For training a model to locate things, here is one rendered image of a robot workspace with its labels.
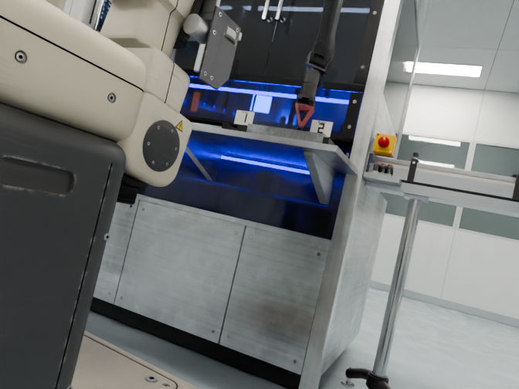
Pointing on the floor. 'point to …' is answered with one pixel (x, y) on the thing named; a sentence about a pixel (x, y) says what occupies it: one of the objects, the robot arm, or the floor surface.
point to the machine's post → (351, 196)
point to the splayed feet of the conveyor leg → (365, 379)
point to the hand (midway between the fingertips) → (300, 124)
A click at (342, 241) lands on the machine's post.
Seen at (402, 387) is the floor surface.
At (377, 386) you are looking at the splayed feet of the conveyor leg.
